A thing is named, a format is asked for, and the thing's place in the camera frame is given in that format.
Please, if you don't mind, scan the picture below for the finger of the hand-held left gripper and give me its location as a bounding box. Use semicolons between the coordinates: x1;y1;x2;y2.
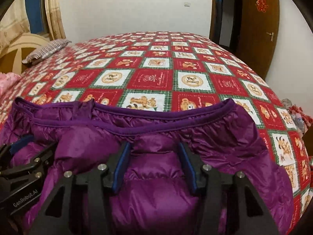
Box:
0;143;58;179
0;135;33;163

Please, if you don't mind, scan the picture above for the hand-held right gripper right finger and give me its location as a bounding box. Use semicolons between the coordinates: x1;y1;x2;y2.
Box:
178;142;279;235

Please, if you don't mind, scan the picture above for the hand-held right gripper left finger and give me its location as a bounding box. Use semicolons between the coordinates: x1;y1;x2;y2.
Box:
29;142;131;235

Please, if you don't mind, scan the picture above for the purple hooded puffer jacket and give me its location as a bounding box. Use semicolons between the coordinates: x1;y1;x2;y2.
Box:
0;97;294;235

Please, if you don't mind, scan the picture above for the heap of colourful clothes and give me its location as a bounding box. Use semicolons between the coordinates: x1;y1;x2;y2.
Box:
281;99;313;133

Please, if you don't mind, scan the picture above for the pink floral blanket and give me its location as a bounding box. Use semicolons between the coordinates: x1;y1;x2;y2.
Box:
0;72;21;96

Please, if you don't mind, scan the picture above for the cream wooden headboard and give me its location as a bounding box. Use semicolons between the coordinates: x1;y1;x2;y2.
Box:
0;32;53;75

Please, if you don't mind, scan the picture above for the red checked printed bedsheet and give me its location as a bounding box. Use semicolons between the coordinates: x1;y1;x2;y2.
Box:
0;31;313;235

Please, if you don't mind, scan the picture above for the striped grey pillow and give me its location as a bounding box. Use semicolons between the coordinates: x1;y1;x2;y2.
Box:
22;39;72;64

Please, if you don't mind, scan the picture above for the beige floral curtain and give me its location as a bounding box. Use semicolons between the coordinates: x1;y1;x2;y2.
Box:
0;4;31;52
45;0;66;41

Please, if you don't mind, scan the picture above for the window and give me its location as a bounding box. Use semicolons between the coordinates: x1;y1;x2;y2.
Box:
24;0;48;33

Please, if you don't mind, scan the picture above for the brown wooden door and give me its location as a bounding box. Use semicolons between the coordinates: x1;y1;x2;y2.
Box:
241;0;280;81

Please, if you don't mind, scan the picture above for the brown door frame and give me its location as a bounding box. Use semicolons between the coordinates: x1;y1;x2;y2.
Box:
209;0;245;52

